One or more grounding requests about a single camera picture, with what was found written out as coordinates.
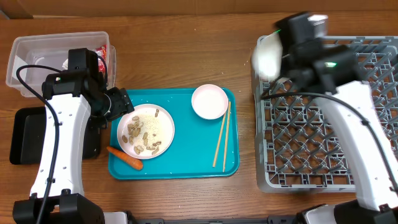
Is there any white bowl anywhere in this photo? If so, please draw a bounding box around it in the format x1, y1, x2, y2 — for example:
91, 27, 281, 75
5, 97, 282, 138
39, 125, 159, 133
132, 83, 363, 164
251, 32, 283, 82

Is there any white paper tissue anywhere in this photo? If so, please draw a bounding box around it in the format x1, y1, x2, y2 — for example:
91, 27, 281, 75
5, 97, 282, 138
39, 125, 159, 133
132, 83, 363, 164
62, 59, 68, 70

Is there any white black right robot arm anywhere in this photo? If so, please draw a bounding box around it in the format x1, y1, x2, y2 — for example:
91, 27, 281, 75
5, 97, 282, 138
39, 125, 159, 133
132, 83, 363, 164
252, 41, 397, 223

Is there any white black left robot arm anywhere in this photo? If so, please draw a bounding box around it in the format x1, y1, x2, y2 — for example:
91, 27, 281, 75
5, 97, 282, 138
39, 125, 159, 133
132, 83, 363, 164
12, 64, 134, 223

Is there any grey dishwasher rack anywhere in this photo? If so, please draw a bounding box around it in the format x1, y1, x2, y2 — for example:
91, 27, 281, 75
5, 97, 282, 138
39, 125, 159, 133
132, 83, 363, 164
251, 36, 397, 193

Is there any clear plastic waste bin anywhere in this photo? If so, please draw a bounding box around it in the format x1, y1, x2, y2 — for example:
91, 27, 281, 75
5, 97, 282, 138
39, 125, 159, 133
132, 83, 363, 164
6, 31, 116, 98

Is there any pink plate with rice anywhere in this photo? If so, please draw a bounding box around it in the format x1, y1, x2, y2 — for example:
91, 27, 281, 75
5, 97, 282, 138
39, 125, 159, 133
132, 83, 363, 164
116, 104, 175, 160

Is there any red snack wrapper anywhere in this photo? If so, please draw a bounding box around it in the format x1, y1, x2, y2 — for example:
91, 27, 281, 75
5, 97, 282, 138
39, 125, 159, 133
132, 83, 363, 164
95, 45, 107, 74

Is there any orange carrot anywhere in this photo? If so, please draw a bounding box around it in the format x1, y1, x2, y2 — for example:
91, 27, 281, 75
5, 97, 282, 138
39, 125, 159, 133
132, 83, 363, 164
106, 146, 144, 170

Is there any left wooden chopstick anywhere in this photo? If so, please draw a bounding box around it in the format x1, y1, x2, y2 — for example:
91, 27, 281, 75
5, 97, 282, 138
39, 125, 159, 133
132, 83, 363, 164
212, 112, 226, 167

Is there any wooden chopstick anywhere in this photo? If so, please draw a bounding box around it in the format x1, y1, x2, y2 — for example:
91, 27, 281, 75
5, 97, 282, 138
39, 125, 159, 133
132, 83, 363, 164
212, 112, 226, 167
223, 101, 231, 172

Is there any black plastic tray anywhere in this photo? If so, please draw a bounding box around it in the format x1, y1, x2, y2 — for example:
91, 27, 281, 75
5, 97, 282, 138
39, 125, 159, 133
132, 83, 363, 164
9, 107, 101, 165

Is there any right wooden chopstick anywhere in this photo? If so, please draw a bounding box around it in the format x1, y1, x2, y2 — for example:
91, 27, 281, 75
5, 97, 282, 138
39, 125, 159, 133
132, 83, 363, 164
223, 101, 231, 172

